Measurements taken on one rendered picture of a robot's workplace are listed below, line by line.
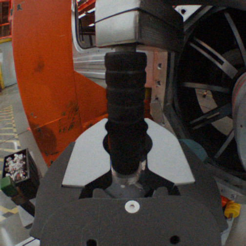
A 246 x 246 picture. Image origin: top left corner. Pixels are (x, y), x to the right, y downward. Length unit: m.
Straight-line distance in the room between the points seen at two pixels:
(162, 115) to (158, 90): 0.07
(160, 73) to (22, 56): 0.33
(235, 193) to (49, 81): 0.58
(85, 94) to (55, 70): 0.14
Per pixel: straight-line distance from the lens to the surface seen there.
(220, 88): 0.40
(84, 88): 0.42
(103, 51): 0.90
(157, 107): 0.35
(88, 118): 0.46
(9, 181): 0.39
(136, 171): 0.16
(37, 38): 0.35
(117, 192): 0.56
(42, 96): 0.35
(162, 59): 0.32
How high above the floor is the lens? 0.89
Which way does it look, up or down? 30 degrees down
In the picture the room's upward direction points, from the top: 1 degrees counter-clockwise
